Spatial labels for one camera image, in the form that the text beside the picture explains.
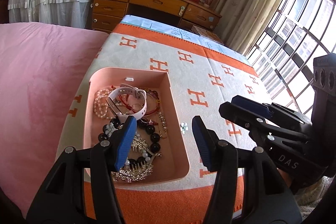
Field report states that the wooden desk with drawers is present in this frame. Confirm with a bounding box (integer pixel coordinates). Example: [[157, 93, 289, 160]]
[[91, 0, 221, 32]]

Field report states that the small pearl bracelet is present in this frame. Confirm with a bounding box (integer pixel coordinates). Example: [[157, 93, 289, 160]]
[[93, 88, 113, 120]]

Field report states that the pearl safety pin brooch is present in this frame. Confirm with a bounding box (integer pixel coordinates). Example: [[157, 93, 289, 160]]
[[157, 111, 168, 139]]

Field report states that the pink band smartwatch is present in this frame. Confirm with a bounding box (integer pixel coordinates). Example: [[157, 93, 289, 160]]
[[106, 84, 147, 123]]

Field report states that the pink bed sheet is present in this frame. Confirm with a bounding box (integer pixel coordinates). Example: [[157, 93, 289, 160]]
[[1, 23, 108, 214]]

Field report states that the light blue patterned sheet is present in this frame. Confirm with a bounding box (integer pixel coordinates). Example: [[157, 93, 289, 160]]
[[121, 15, 250, 65]]

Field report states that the red cord bracelet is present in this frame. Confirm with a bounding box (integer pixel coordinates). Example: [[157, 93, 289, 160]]
[[111, 86, 161, 117]]

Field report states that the blue flower hair clip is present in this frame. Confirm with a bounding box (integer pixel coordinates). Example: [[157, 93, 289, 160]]
[[180, 122, 189, 134]]

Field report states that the orange H-pattern blanket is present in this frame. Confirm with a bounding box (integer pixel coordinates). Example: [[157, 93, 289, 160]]
[[57, 23, 271, 223]]

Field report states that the pink jewelry box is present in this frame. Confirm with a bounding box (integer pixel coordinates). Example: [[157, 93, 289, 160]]
[[83, 67, 190, 187]]

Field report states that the black bead bracelet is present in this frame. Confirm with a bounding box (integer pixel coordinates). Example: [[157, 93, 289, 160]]
[[97, 117, 161, 166]]

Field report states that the window with metal grille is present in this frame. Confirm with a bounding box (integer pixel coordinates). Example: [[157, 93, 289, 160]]
[[248, 0, 335, 117]]

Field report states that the gold rhinestone hair comb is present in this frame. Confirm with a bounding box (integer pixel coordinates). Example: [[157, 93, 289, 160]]
[[111, 134, 162, 183]]

